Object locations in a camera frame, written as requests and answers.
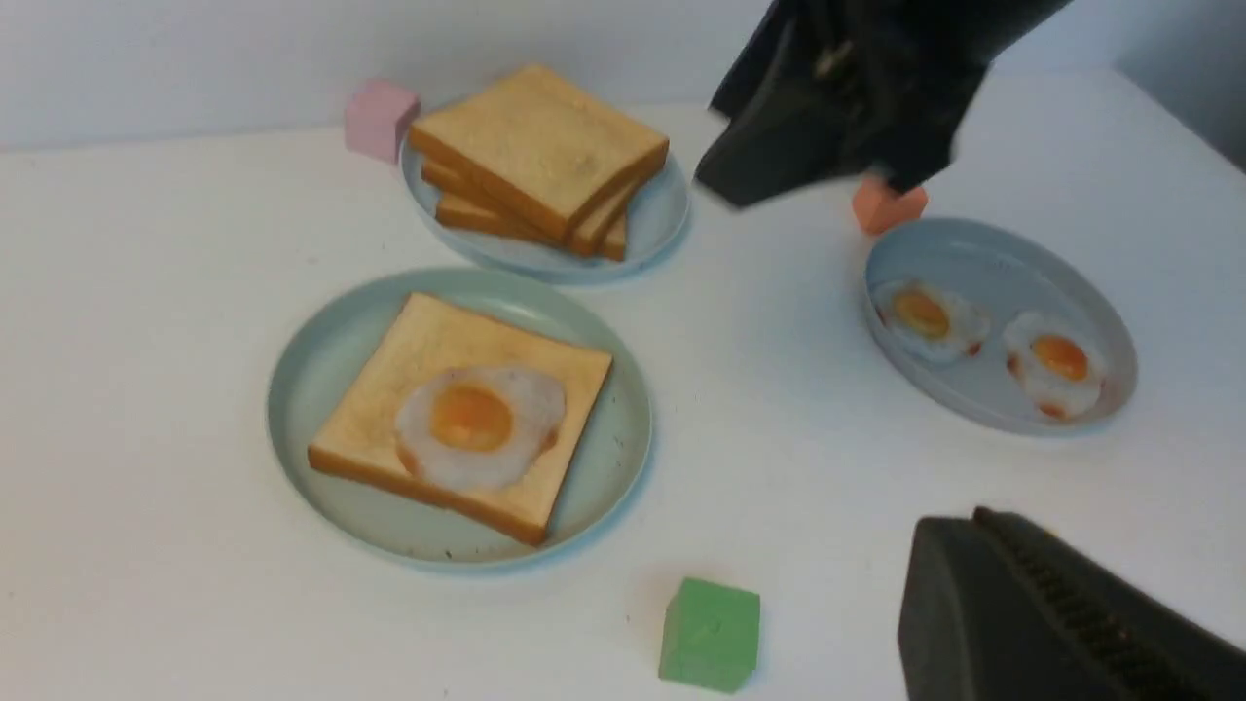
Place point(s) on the light green empty plate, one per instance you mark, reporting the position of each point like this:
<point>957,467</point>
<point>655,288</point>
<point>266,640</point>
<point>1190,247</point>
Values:
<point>610,465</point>

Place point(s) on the grey-blue bread plate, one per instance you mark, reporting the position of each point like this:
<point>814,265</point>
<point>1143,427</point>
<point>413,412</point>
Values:
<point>656,222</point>

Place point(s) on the toast slice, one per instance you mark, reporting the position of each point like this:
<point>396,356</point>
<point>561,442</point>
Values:
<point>545,149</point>
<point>446,181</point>
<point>431,336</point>
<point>457,212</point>

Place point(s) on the pink cube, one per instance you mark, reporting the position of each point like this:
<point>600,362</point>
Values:
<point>377,117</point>

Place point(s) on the green cube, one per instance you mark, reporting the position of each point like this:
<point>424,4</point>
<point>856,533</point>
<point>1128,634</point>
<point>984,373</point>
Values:
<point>711,636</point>

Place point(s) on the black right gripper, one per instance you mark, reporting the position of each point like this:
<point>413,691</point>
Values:
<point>830,89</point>

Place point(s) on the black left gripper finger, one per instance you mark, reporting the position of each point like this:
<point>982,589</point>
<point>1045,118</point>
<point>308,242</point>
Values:
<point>995,607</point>

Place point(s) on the fried egg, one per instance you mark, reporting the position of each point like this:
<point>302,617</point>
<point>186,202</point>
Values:
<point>479,427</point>
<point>939,327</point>
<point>1057,367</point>

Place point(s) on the grey egg plate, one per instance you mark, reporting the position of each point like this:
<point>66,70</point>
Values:
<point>1004,274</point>

